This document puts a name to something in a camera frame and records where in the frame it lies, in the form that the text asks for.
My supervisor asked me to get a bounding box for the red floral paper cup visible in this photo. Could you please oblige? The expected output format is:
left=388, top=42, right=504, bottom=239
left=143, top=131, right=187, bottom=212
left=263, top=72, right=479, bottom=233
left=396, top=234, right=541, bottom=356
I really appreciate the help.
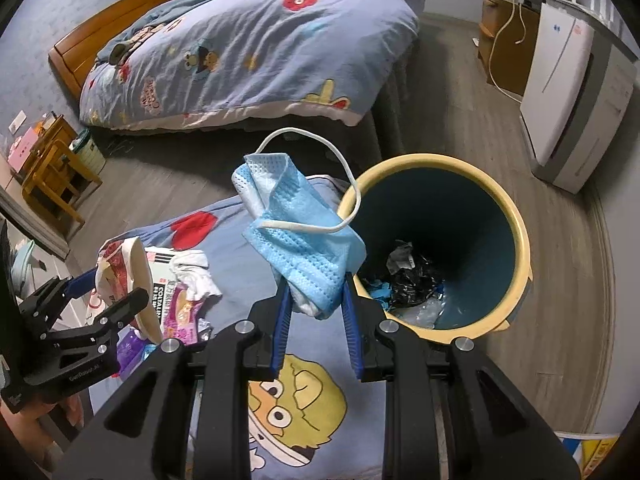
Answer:
left=94, top=237, right=163, bottom=344

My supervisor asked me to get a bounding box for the blue surgical face mask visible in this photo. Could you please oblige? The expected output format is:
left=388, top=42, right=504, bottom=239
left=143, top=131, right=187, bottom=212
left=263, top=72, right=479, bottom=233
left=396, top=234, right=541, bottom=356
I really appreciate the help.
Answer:
left=231, top=127, right=367, bottom=320

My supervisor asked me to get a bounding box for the white tissue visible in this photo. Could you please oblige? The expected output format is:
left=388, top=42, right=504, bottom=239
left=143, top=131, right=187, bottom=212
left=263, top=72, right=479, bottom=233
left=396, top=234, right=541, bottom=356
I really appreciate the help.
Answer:
left=169, top=250, right=222, bottom=302

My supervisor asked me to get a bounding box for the black plastic trash bag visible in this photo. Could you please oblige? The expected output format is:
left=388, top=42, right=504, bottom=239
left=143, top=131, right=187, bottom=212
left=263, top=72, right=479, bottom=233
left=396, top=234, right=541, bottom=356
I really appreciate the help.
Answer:
left=361, top=240, right=445, bottom=312

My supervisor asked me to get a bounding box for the yellow rimmed teal trash bin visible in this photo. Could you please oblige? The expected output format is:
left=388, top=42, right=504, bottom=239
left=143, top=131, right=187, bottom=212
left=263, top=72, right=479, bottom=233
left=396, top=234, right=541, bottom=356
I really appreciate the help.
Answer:
left=337, top=153, right=533, bottom=344

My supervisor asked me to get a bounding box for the left hand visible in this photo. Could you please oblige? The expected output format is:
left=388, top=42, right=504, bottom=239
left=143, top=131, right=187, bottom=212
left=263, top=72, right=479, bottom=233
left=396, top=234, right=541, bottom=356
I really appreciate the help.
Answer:
left=1, top=394, right=84, bottom=471

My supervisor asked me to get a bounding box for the purple plastic wrapper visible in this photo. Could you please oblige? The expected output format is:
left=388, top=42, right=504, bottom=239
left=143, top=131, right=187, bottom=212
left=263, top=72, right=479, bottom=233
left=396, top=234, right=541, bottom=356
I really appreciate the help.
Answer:
left=116, top=328, right=155, bottom=380

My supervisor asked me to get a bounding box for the green white medicine box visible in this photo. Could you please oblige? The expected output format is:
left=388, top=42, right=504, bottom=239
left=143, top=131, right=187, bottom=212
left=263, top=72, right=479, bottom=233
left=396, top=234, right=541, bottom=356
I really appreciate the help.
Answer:
left=145, top=246, right=178, bottom=333

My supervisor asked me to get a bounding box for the pink snack wrapper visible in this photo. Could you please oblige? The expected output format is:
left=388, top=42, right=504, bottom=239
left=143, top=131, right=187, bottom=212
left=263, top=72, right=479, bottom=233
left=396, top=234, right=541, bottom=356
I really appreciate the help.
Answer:
left=163, top=283, right=207, bottom=346

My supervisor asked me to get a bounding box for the wooden stool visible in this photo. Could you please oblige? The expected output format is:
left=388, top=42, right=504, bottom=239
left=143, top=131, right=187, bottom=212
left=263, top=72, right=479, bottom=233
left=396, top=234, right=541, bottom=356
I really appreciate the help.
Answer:
left=22, top=116, right=102, bottom=233

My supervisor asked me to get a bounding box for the white storage bucket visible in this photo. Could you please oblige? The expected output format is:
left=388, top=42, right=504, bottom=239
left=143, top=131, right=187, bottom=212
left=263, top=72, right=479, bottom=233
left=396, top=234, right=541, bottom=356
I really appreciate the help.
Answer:
left=70, top=128, right=106, bottom=174

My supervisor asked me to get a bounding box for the dark grey bed skirt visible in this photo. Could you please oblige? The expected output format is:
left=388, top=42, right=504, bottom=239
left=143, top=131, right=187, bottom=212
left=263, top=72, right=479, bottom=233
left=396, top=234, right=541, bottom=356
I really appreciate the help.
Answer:
left=94, top=39, right=426, bottom=172

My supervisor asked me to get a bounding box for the wooden bed headboard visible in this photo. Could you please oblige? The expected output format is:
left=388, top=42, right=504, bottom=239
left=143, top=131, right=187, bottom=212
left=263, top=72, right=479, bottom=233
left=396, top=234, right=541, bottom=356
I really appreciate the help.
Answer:
left=48, top=0, right=170, bottom=104

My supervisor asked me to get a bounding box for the blue cartoon bed duvet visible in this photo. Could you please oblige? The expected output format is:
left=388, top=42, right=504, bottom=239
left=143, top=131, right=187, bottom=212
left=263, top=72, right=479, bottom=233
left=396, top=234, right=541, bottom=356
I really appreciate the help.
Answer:
left=79, top=0, right=423, bottom=131

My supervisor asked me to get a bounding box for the strawberry picture box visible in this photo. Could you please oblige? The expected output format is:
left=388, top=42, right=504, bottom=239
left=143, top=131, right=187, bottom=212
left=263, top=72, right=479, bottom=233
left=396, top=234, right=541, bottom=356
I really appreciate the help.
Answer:
left=555, top=431, right=620, bottom=479

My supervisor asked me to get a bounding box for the wooden nightstand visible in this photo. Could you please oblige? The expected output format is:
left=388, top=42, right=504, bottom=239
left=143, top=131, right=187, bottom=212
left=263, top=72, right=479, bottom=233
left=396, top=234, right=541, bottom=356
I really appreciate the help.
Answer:
left=478, top=0, right=540, bottom=96

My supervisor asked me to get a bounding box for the white air purifier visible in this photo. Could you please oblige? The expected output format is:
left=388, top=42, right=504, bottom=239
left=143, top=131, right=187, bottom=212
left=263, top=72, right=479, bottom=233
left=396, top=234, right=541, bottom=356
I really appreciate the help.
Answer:
left=520, top=0, right=638, bottom=194

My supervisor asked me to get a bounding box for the white cable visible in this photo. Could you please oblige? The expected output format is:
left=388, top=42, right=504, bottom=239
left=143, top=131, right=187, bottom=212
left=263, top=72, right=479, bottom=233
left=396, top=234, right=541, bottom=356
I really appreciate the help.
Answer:
left=485, top=0, right=532, bottom=106

